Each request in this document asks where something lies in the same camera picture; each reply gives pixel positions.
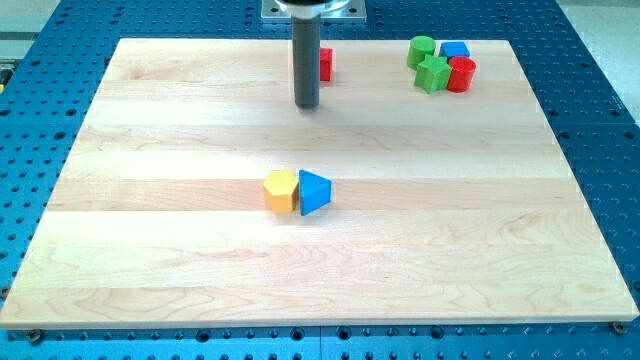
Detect green cylinder block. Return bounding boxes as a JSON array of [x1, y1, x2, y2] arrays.
[[406, 35, 436, 69]]

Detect green star block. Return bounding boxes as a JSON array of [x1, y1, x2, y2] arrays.
[[414, 55, 452, 93]]

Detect blue cube block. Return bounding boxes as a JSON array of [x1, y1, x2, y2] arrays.
[[439, 41, 470, 60]]

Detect light wooden board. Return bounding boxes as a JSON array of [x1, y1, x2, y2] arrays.
[[1, 38, 639, 330]]

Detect red block behind rod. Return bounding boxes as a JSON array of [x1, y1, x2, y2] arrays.
[[320, 48, 334, 82]]

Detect yellow hexagon block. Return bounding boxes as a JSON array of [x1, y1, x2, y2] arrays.
[[263, 170, 299, 214]]

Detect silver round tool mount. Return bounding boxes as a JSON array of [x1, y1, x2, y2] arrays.
[[275, 0, 350, 19]]

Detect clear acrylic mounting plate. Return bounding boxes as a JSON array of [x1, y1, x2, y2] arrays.
[[258, 0, 367, 23]]

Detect red cylinder block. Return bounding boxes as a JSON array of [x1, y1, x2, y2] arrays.
[[447, 56, 477, 93]]

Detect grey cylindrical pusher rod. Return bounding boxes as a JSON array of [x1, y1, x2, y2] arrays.
[[292, 15, 321, 108]]

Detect blue triangle block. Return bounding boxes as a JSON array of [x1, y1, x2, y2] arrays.
[[299, 170, 332, 216]]

